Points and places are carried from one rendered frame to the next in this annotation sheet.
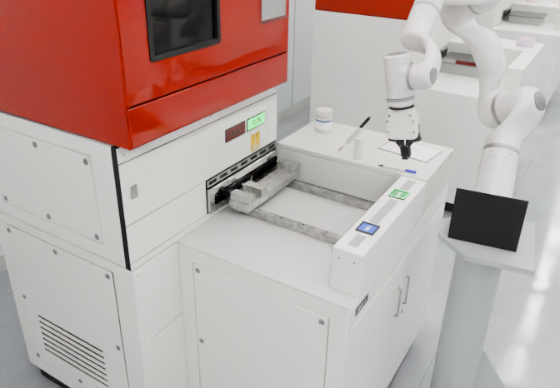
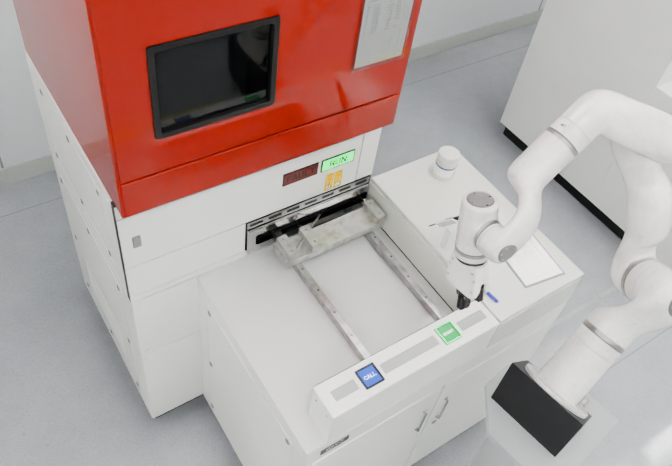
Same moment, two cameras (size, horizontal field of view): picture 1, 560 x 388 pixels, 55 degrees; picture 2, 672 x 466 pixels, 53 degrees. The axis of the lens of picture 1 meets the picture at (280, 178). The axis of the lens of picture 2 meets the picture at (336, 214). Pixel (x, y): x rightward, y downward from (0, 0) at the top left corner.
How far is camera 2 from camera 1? 0.92 m
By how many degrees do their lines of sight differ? 26
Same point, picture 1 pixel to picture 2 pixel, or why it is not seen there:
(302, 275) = (291, 383)
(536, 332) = not seen: outside the picture
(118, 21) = (107, 108)
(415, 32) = (520, 177)
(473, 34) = (636, 180)
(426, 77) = (493, 254)
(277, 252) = (287, 338)
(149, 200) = (159, 246)
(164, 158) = (183, 209)
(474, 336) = not seen: outside the picture
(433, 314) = not seen: hidden behind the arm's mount
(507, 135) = (615, 326)
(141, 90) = (140, 166)
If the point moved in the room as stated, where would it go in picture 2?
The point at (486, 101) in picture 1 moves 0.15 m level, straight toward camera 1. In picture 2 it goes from (622, 262) to (591, 292)
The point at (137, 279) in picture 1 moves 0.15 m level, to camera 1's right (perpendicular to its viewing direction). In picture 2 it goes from (139, 308) to (183, 330)
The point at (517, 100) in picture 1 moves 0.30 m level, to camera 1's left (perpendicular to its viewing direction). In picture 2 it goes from (649, 292) to (529, 241)
